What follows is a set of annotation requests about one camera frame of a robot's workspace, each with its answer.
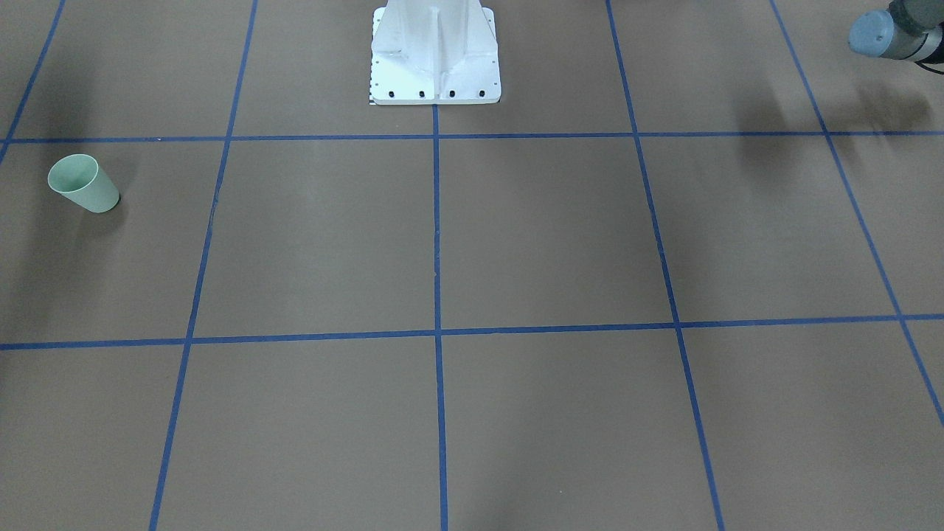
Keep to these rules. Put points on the green plastic cup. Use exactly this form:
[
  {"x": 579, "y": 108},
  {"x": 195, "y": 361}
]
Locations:
[{"x": 80, "y": 178}]

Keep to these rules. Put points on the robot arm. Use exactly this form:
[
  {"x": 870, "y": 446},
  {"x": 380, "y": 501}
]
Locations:
[{"x": 904, "y": 30}]

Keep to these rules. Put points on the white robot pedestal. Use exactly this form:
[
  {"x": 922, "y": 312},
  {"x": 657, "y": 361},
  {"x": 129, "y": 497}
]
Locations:
[{"x": 434, "y": 53}]

